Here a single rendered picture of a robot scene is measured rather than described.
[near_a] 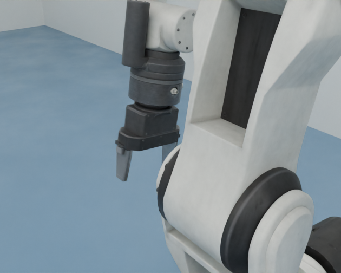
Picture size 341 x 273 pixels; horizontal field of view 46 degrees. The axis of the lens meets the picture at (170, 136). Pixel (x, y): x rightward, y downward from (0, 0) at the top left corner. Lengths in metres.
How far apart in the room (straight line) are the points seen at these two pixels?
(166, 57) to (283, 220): 0.31
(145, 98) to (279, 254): 0.31
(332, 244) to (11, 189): 1.24
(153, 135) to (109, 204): 0.91
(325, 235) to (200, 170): 0.49
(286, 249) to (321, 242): 0.42
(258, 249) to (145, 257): 0.90
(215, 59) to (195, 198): 0.17
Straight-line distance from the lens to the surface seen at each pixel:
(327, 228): 0.95
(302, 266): 0.86
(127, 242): 1.39
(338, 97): 2.11
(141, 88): 0.64
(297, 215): 0.48
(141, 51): 0.62
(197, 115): 0.50
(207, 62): 0.48
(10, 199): 1.69
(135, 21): 0.61
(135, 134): 0.66
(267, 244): 0.47
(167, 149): 0.75
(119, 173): 0.69
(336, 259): 0.90
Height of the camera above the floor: 0.93
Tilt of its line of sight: 28 degrees down
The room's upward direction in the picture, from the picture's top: straight up
